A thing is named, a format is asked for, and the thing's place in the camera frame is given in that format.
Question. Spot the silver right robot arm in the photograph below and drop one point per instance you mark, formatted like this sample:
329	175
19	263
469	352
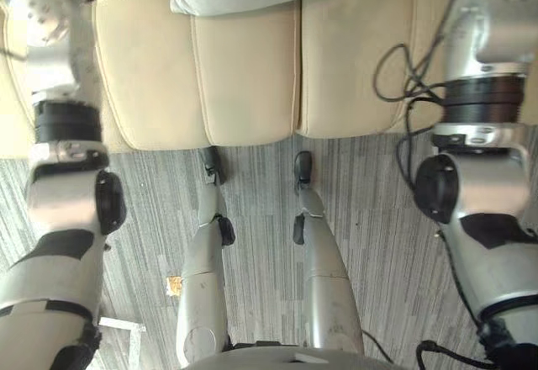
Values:
483	168

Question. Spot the grey robot torso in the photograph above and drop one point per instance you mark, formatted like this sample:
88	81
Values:
277	359

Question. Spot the orange floor scrap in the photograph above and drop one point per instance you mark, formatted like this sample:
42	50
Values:
173	286

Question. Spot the beige leather sofa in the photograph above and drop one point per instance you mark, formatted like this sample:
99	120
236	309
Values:
252	75

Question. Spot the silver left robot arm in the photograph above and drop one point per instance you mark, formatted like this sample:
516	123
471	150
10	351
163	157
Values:
59	176

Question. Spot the silver robot leg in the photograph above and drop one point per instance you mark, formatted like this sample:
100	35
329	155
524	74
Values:
202	269
323	269

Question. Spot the silver right robot leg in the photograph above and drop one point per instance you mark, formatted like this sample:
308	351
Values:
323	269

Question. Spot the silver left robot leg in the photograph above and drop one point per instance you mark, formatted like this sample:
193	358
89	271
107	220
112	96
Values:
202	269

